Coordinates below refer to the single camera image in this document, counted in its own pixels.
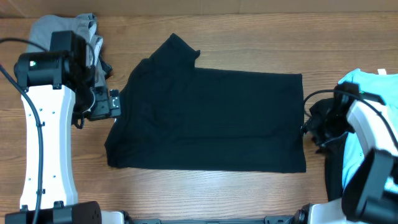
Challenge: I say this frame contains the black t-shirt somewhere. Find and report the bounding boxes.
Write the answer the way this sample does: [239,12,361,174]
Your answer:
[104,34,306,173]

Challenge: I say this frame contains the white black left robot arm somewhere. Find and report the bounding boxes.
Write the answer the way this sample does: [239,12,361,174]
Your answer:
[5,30,130,223]

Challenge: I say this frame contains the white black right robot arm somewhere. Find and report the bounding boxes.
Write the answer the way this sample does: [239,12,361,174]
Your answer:
[293,82,397,223]

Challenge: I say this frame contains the dark garment under pile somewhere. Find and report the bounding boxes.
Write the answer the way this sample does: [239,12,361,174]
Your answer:
[325,138,346,202]

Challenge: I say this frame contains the light blue t-shirt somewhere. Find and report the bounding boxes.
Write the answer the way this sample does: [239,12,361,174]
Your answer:
[338,68,397,189]

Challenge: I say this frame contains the folded grey shorts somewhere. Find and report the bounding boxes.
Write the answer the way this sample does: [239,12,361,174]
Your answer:
[25,12,113,91]

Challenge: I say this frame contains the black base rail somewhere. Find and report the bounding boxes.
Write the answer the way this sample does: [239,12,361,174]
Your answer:
[125,215,307,224]

